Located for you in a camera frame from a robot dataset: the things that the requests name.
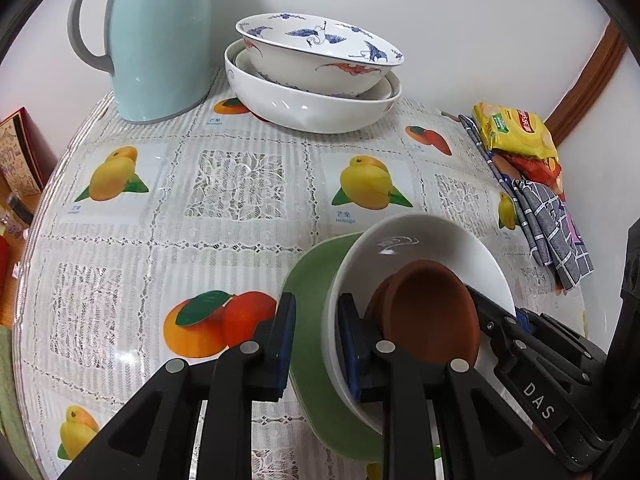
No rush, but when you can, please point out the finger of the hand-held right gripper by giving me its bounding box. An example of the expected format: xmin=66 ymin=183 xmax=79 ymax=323
xmin=516 ymin=311 xmax=566 ymax=347
xmin=466 ymin=286 xmax=532 ymax=377

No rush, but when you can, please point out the crane pattern porcelain bowl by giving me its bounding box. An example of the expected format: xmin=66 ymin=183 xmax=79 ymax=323
xmin=235 ymin=13 xmax=404 ymax=98

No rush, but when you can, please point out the brown wooden door frame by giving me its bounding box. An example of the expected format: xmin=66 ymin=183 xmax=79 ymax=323
xmin=542 ymin=22 xmax=628 ymax=143

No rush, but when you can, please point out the small white nested bowl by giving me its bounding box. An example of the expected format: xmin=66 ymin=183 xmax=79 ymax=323
xmin=235 ymin=47 xmax=394 ymax=101

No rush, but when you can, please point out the brown bowl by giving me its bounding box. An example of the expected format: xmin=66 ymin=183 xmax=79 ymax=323
xmin=364 ymin=260 xmax=481 ymax=367

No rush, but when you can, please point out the green plate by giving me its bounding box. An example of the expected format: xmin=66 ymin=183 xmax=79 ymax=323
xmin=281 ymin=232 xmax=388 ymax=463

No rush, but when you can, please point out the small black object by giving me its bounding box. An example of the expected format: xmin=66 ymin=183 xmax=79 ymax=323
xmin=7 ymin=195 xmax=34 ymax=224

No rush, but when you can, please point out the red patterned box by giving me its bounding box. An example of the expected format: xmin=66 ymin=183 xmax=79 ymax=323
xmin=0 ymin=106 xmax=58 ymax=196

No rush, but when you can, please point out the light blue thermos jug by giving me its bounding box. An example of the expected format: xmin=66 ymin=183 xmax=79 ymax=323
xmin=67 ymin=0 xmax=212 ymax=123

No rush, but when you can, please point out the grey checkered cloth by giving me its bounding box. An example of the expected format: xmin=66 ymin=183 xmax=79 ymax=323
xmin=459 ymin=114 xmax=595 ymax=291

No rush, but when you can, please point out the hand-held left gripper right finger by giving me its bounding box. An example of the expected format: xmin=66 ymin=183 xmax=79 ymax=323
xmin=338 ymin=293 xmax=556 ymax=480

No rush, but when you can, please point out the large white ceramic bowl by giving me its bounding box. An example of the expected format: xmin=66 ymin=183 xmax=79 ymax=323
xmin=223 ymin=40 xmax=402 ymax=134

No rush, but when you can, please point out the red chips bag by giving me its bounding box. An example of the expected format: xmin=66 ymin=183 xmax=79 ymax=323
xmin=492 ymin=152 xmax=565 ymax=196

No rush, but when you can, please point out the yellow chips bag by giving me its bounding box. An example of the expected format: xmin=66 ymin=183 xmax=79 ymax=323
xmin=472 ymin=102 xmax=558 ymax=158

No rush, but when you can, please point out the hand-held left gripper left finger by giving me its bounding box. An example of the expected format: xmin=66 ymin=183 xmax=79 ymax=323
xmin=60 ymin=292 xmax=297 ymax=480

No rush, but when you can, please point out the fruit print tablecloth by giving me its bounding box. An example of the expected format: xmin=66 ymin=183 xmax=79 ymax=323
xmin=12 ymin=67 xmax=586 ymax=480

